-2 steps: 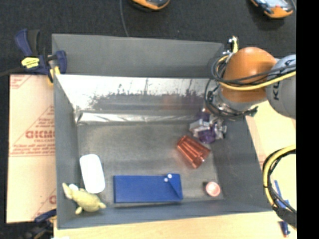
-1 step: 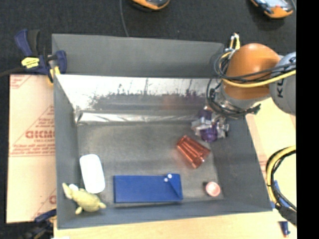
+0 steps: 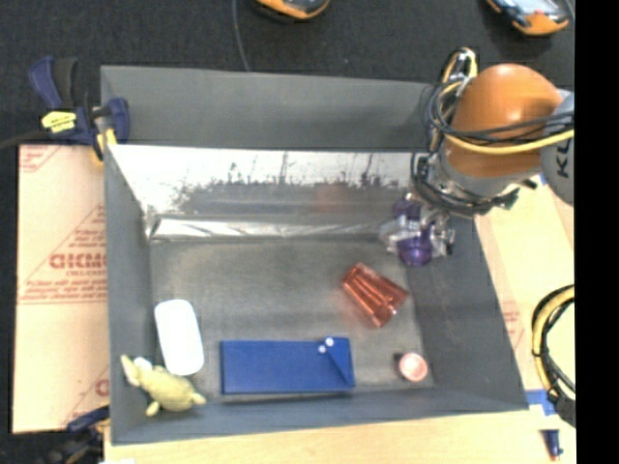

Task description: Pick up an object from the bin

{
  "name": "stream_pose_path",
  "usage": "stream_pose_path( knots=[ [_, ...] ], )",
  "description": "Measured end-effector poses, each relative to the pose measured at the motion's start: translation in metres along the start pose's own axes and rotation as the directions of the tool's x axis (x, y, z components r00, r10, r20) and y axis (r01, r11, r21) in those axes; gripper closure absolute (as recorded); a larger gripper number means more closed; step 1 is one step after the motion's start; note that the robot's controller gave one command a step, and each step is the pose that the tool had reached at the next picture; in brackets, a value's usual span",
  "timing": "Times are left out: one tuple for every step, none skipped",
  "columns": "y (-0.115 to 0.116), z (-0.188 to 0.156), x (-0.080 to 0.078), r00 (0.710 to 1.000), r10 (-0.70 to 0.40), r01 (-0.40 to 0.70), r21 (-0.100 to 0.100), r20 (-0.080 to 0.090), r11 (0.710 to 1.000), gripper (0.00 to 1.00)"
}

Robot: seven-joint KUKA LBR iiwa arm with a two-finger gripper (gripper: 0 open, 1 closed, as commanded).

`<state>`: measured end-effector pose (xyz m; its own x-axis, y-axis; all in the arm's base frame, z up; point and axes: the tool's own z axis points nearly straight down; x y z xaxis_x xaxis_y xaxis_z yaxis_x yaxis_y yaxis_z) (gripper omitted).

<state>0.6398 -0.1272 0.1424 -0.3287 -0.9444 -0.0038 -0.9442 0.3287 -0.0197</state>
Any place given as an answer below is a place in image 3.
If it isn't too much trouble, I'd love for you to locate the small red round lid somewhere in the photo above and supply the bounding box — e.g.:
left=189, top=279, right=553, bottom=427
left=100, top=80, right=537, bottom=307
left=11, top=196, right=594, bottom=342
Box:
left=393, top=351, right=429, bottom=383

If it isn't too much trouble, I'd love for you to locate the clear purple plastic toy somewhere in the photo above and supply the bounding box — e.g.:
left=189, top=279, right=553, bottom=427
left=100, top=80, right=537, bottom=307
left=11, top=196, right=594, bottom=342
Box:
left=379, top=198, right=435, bottom=268

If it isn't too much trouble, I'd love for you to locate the yellow toy animal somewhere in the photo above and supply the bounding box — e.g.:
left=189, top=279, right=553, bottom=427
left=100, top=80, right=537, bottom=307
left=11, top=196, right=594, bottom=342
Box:
left=119, top=354, right=208, bottom=418

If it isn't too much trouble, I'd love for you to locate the brown cardboard board red print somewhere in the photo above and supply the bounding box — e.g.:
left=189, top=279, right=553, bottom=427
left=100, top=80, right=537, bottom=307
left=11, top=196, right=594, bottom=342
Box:
left=12, top=142, right=575, bottom=435

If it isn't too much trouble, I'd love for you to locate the clear red plastic cup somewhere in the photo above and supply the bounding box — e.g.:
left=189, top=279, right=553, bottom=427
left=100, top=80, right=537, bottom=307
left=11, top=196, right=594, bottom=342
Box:
left=341, top=262, right=410, bottom=330

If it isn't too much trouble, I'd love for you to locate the blue flat box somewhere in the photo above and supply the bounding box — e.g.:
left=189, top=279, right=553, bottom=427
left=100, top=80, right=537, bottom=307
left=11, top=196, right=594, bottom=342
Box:
left=220, top=336, right=357, bottom=396

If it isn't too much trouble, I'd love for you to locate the grey metal bin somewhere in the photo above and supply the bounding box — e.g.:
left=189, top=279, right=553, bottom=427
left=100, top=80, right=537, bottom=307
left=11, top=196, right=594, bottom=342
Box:
left=100, top=65, right=529, bottom=447

